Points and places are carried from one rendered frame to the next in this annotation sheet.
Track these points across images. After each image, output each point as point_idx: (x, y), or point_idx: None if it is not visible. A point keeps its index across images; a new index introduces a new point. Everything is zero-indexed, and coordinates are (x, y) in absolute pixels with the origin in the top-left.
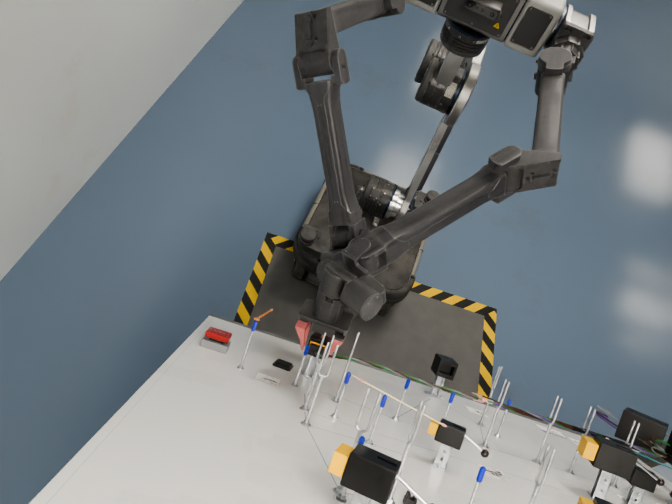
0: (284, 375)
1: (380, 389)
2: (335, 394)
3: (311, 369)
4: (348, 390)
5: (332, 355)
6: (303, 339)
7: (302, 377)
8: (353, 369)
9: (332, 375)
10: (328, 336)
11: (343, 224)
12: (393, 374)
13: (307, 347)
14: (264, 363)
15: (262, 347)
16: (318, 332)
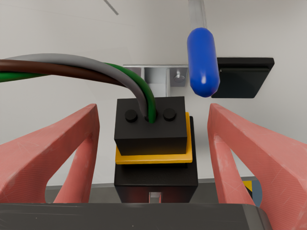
0: (233, 8)
1: (9, 137)
2: (31, 7)
3: (154, 96)
4: (35, 78)
5: (4, 75)
6: (244, 131)
7: (170, 50)
8: (94, 167)
9: (109, 124)
10: (46, 206)
11: None
12: (46, 187)
13: (204, 69)
14: (301, 49)
15: (280, 133)
16: (162, 211)
